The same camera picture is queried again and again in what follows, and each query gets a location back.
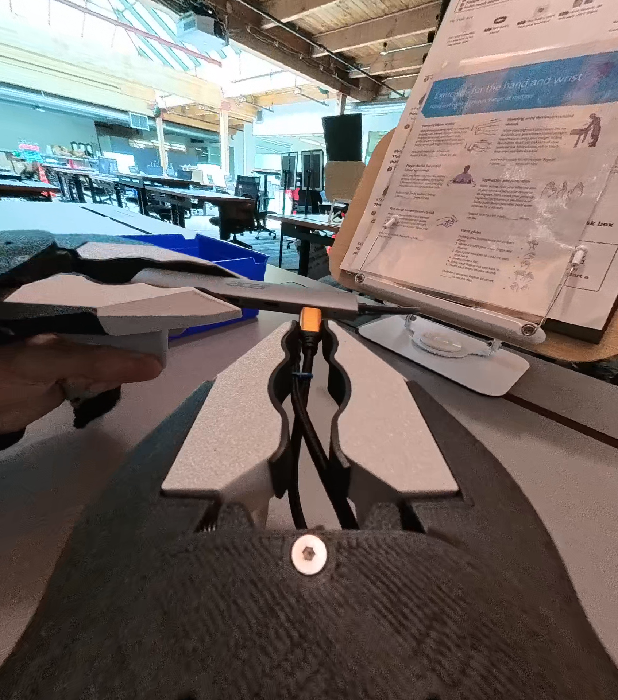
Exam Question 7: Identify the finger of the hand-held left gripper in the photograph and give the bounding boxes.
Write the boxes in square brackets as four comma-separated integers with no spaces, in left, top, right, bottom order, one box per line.
[75,241,240,289]
[4,272,243,338]

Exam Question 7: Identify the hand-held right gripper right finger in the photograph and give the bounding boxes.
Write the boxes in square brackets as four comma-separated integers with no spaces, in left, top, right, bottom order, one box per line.
[320,322,460,499]

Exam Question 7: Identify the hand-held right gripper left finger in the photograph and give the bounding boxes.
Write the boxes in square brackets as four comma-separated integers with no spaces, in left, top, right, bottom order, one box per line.
[161,322,301,501]

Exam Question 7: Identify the blue plastic bin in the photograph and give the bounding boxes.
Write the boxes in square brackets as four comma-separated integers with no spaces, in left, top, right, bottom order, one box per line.
[117,233,270,341]

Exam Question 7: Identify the black cable orange plugs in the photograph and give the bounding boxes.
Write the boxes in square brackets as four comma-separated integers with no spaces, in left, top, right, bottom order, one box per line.
[286,306,360,530]

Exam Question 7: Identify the long grey usb hub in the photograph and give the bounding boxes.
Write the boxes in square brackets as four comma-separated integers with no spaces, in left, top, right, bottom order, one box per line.
[191,276,363,322]

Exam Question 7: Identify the person's left hand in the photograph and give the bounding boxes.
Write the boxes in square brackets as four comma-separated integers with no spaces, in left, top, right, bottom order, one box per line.
[0,335,165,438]

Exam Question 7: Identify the black office chair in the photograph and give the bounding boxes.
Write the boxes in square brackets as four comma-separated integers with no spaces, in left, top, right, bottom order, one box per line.
[209,175,278,248]

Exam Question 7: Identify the wooden table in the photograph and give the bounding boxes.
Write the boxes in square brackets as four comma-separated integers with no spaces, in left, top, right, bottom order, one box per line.
[267,212,343,277]

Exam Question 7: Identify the cardboard backed stand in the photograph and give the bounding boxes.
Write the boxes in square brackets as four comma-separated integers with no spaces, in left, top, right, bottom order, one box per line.
[324,160,368,206]

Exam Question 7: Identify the black screen panel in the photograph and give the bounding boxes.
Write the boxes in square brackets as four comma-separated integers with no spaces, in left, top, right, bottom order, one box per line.
[321,113,363,163]

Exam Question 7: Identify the ceiling projector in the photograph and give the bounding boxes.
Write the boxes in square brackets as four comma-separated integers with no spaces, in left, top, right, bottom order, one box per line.
[177,12,229,51]

